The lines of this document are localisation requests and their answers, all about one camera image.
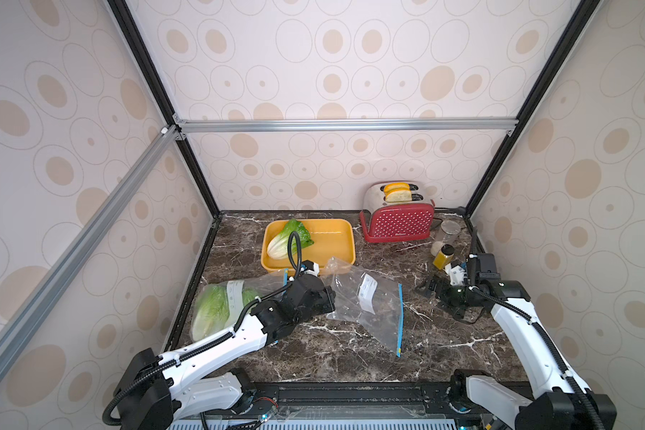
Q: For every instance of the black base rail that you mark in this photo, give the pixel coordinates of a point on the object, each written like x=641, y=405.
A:
x=355, y=400

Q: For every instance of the left slanted aluminium bar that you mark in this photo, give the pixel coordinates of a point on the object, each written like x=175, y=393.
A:
x=32, y=313

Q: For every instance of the yellow oil bottle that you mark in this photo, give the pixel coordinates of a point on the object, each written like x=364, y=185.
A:
x=444, y=257

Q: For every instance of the red toaster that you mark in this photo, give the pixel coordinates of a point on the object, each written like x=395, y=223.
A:
x=386, y=222

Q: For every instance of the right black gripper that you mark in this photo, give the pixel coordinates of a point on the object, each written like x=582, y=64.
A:
x=441, y=287

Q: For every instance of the clear glass jar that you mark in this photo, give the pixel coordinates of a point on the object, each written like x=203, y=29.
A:
x=448, y=231

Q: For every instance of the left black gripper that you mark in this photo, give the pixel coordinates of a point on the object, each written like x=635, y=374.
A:
x=330, y=304

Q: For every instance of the pale toast slice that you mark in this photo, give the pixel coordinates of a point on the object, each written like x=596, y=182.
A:
x=399, y=195

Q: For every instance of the yellow toast slice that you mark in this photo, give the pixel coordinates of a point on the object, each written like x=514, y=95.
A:
x=396, y=187

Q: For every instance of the yellow plastic tray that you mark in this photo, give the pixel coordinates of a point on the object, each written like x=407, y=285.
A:
x=333, y=238

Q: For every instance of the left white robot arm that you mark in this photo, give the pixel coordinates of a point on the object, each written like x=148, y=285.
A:
x=156, y=391

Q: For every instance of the clear zipper bag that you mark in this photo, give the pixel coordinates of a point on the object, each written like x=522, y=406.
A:
x=264, y=285
x=367, y=298

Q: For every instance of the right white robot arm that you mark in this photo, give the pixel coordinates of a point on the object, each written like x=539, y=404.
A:
x=543, y=362

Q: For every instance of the chinese cabbage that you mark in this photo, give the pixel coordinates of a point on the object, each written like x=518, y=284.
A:
x=237, y=297
x=287, y=241
x=211, y=312

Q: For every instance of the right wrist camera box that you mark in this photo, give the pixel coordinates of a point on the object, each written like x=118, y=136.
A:
x=457, y=275

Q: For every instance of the horizontal aluminium bar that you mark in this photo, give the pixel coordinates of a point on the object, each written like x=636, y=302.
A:
x=341, y=125

